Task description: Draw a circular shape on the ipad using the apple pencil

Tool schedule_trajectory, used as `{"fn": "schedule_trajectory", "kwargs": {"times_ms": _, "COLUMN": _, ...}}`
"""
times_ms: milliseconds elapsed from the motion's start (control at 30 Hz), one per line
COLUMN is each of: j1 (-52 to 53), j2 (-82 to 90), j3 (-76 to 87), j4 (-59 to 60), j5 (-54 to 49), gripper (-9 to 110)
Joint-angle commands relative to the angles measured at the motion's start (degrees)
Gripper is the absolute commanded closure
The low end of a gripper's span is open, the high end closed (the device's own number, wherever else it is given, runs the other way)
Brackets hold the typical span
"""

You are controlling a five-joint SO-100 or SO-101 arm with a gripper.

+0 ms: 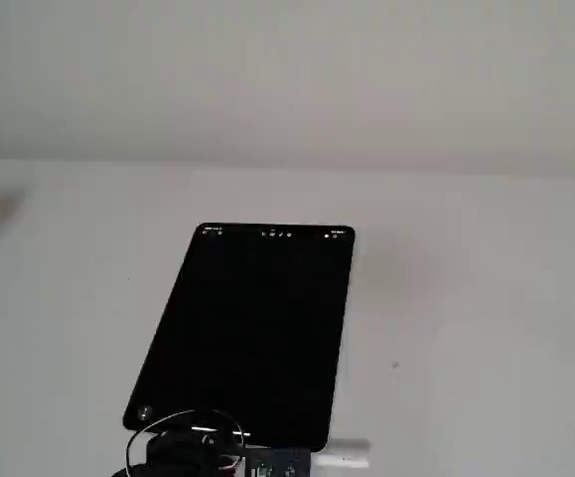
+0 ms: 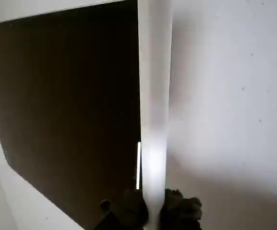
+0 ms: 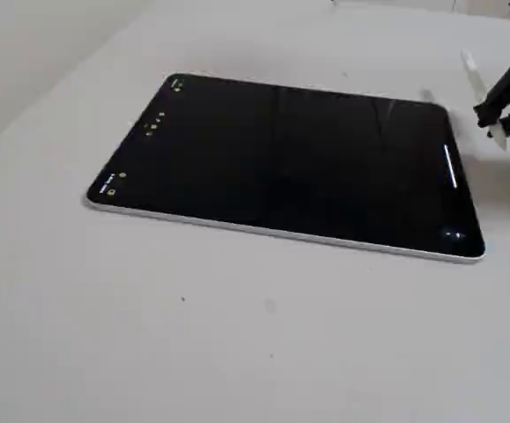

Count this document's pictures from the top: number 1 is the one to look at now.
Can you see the white stylus pencil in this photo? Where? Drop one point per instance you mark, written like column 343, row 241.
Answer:
column 346, row 461

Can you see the black tablet with dark screen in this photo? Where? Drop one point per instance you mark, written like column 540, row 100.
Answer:
column 262, row 323

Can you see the small camera circuit board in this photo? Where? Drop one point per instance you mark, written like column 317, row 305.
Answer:
column 279, row 464

